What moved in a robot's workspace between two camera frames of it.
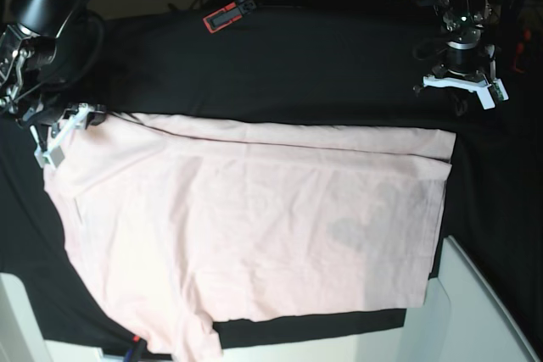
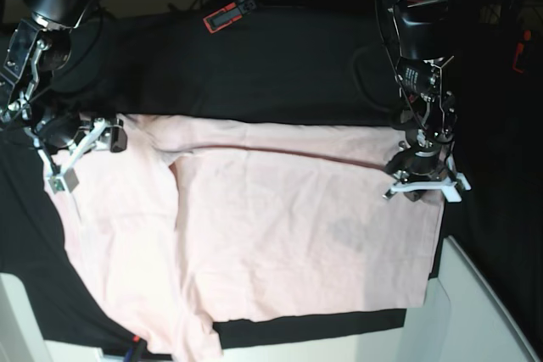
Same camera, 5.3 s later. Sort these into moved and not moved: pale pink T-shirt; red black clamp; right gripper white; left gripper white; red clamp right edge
Moved: left gripper white; right gripper white
Not moved: red black clamp; pale pink T-shirt; red clamp right edge
